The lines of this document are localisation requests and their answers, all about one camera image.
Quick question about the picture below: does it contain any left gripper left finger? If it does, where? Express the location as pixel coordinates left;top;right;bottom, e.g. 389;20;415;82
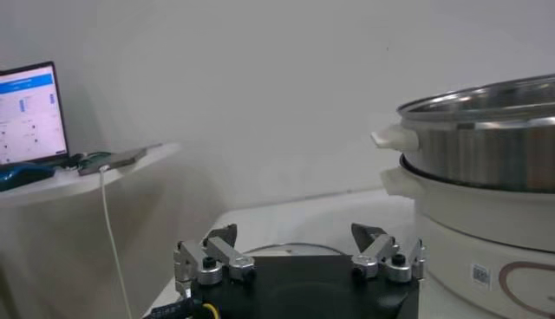
173;223;257;300

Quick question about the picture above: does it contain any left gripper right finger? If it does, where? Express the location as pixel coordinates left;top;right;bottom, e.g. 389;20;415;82
349;223;427;285

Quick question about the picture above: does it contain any black smartphone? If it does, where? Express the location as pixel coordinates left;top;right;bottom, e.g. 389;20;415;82
77;146;148;177

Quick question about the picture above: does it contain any white charging cable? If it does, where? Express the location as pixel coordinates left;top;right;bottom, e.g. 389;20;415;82
98;165;134;319

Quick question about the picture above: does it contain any white side table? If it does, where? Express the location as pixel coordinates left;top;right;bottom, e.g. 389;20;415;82
0;142;181;209

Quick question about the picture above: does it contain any blue computer mouse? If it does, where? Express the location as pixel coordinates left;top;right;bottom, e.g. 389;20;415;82
0;163;56;192

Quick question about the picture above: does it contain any round glass pot lid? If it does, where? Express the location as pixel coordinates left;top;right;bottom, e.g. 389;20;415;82
242;242;348;257

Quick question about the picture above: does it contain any stainless steel steamer basket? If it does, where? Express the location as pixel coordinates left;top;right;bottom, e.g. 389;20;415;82
370;73;555;194

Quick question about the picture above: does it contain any open laptop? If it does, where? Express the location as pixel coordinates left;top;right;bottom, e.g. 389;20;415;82
0;61;70;168

